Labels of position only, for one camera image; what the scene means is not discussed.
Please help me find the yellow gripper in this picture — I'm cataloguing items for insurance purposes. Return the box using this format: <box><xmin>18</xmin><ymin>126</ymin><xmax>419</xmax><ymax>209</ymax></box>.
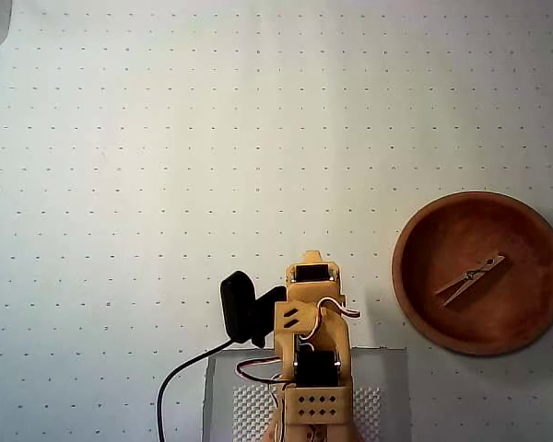
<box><xmin>274</xmin><ymin>250</ymin><xmax>347</xmax><ymax>335</ymax></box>

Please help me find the wooden clothespin with metal spring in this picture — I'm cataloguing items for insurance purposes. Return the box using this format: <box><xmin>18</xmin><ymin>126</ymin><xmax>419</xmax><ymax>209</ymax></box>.
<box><xmin>434</xmin><ymin>252</ymin><xmax>508</xmax><ymax>308</ymax></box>

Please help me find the brown wooden bowl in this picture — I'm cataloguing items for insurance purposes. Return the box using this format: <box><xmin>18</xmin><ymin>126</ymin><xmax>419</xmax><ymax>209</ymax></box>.
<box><xmin>390</xmin><ymin>191</ymin><xmax>553</xmax><ymax>356</ymax></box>

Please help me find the white textured anti-slip mat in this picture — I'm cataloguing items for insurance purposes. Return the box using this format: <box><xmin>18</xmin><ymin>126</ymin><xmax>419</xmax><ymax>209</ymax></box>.
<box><xmin>233</xmin><ymin>385</ymin><xmax>382</xmax><ymax>442</ymax></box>

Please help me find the white dotted paper sheet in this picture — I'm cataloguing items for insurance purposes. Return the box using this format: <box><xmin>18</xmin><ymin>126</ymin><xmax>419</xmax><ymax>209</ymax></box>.
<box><xmin>0</xmin><ymin>0</ymin><xmax>553</xmax><ymax>442</ymax></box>

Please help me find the white red servo wire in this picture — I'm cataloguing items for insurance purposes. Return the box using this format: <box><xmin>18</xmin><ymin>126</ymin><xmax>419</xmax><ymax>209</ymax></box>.
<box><xmin>319</xmin><ymin>297</ymin><xmax>362</xmax><ymax>320</ymax></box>
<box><xmin>236</xmin><ymin>356</ymin><xmax>297</xmax><ymax>442</ymax></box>

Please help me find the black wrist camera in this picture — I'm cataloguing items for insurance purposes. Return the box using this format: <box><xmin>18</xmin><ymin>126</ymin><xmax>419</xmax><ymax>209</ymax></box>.
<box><xmin>218</xmin><ymin>271</ymin><xmax>288</xmax><ymax>349</ymax></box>

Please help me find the grey metal base plate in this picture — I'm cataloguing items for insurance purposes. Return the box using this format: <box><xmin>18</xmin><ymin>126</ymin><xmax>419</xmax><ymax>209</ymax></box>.
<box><xmin>202</xmin><ymin>345</ymin><xmax>411</xmax><ymax>442</ymax></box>

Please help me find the black camera cable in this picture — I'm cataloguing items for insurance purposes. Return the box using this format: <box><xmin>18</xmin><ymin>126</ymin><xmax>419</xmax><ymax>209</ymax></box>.
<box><xmin>156</xmin><ymin>339</ymin><xmax>235</xmax><ymax>442</ymax></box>

